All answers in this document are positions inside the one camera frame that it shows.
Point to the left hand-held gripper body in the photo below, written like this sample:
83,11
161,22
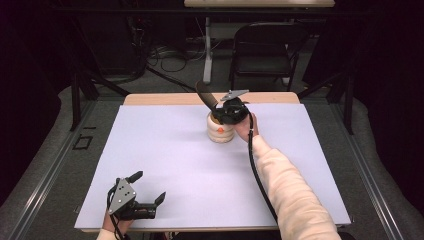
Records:
121,196

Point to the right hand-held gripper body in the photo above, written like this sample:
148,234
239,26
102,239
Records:
235,110

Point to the cream ribbed cup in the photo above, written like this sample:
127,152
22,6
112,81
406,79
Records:
220,135

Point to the person's right hand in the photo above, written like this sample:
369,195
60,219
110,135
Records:
245,130

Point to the person's left hand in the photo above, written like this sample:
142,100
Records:
116,224

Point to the white table mat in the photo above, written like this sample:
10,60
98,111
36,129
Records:
186,180

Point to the wooden table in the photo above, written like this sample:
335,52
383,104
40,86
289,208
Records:
166,99

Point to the black folding chair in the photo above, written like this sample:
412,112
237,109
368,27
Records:
263,63

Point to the black metal stand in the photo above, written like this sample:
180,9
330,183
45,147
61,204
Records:
348,106
76,100

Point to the white desk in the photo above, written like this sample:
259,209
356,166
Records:
258,3

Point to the metal floor rail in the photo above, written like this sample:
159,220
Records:
50,173
370,180

